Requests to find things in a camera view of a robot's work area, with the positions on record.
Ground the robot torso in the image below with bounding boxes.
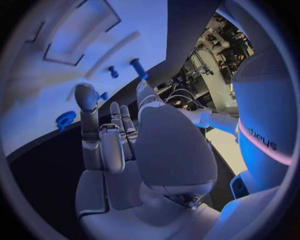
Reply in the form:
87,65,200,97
230,52,295,200

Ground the thin tall blue peg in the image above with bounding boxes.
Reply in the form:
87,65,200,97
129,58,149,80

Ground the short blue peg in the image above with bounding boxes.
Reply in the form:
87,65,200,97
106,65,120,79

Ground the white cable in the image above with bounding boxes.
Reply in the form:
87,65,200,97
166,94,205,111
165,88,209,110

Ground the white task board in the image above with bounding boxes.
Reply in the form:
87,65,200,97
3,0,169,157

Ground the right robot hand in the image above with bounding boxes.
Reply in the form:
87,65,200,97
73,80,222,240

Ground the blue gear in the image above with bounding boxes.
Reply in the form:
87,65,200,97
55,110,78,132

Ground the cluttered workshop rack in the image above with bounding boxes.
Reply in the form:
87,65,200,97
202,13,255,64

